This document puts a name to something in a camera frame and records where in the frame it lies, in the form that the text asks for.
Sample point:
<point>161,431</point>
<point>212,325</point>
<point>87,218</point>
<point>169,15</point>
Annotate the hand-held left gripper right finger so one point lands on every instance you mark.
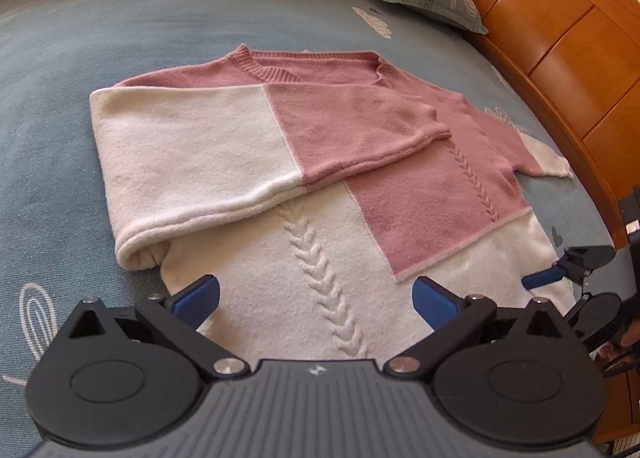
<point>432,305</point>

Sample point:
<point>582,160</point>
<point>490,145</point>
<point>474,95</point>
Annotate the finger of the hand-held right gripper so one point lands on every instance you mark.
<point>600,310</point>
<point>540,279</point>

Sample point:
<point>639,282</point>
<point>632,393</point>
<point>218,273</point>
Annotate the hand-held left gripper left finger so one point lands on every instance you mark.
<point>197,300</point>

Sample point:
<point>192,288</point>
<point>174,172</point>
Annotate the pink and white sweater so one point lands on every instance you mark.
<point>300,163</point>

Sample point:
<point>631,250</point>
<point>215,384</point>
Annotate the person's right hand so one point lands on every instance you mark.
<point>631,344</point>

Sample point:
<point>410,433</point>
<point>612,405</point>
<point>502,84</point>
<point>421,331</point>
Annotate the wooden headboard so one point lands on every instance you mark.
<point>560,38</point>

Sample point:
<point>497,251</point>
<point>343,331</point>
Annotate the blue printed bed sheet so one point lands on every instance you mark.
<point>60,38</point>

